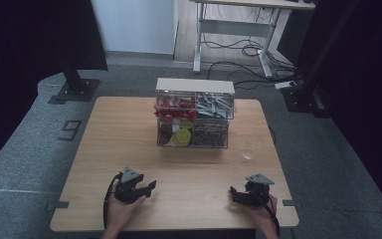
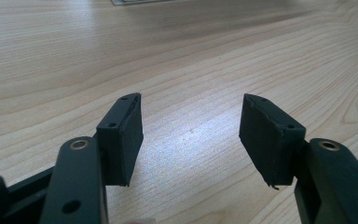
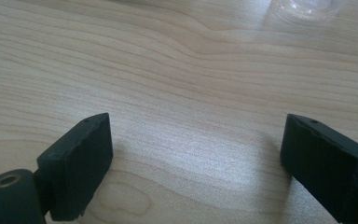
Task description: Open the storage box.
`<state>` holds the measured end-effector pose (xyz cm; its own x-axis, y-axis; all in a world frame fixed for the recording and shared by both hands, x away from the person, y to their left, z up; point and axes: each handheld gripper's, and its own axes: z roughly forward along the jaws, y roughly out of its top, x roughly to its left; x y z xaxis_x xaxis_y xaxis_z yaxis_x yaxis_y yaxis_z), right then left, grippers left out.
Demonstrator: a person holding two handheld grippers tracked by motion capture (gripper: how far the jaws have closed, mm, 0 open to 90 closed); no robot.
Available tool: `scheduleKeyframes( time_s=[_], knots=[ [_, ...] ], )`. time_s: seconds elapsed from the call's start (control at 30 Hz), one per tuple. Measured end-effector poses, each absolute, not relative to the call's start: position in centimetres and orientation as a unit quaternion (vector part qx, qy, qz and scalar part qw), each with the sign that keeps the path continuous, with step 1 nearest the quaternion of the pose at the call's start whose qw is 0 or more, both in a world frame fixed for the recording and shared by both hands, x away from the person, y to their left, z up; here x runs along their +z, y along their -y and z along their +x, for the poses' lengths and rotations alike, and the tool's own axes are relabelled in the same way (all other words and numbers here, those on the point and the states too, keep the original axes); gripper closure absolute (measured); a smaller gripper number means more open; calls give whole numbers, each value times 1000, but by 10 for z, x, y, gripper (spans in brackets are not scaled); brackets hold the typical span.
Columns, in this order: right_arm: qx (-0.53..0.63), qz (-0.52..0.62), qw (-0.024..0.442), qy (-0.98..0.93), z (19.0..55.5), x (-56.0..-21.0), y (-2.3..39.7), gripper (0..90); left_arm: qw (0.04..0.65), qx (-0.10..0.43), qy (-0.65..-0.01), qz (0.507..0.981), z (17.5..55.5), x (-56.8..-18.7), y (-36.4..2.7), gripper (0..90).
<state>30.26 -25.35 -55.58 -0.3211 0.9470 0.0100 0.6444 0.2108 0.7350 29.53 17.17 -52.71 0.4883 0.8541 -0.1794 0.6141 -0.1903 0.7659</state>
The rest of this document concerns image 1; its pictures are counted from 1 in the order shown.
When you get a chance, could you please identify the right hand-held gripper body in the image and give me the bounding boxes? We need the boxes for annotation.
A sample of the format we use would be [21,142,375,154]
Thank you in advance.
[244,172,276,207]

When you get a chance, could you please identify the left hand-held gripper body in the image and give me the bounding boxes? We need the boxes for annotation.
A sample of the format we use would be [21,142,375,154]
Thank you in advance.
[113,166,146,205]

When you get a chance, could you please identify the clear plastic cup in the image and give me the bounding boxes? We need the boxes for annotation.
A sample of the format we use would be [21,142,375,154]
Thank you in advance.
[241,132,266,161]

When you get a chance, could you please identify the clear drawer organizer box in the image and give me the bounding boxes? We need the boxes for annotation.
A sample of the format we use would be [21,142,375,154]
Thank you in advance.
[154,77,236,149]

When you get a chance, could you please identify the person's right hand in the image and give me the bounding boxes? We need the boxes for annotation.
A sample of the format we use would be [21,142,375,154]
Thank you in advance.
[245,194,279,227]

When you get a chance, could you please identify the person's left hand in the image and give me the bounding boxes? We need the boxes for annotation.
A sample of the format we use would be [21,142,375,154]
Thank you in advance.
[106,191,147,230]

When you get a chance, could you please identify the pile of yellow-green capsules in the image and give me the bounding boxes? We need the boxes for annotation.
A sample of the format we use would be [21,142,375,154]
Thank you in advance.
[158,119,194,147]

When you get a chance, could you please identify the pile of dark tea bags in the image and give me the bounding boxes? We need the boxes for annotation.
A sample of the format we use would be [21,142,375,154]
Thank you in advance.
[192,122,229,148]

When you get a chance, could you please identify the pile of red packets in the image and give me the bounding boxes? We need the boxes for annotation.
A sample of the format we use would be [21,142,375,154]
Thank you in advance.
[153,94,198,121]

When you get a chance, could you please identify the pile of grey sachets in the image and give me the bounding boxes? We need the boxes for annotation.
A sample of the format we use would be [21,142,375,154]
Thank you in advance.
[196,92,234,120]

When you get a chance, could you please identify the white power strip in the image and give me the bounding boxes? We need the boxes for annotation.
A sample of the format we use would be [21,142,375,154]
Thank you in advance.
[274,80,297,91]

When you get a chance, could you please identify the black metal stand square base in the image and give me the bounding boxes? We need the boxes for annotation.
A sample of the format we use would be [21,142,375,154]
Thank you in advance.
[53,49,101,103]

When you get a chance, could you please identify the black slanted metal stand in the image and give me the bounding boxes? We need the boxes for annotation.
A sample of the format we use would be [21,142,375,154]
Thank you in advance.
[281,0,362,119]

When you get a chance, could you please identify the black curtain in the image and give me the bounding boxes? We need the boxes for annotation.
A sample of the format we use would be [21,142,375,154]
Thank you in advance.
[0,0,109,175]
[277,0,382,224]

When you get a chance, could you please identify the left hand-held gripper cable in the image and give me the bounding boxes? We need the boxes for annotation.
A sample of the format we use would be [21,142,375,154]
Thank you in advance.
[102,172,123,231]

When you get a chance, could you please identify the hand-held gripper cable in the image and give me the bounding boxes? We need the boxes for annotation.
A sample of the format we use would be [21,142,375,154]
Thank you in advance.
[102,172,123,231]
[250,185,282,238]

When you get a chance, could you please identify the right hand-held gripper cable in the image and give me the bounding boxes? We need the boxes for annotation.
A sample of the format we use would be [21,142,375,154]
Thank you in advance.
[250,185,282,238]

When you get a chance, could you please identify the black floor cables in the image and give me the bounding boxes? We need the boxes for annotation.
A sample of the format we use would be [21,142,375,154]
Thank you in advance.
[201,31,301,91]

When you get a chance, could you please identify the white metal desk frame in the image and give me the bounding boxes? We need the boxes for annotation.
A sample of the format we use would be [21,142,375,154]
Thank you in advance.
[188,0,316,80]

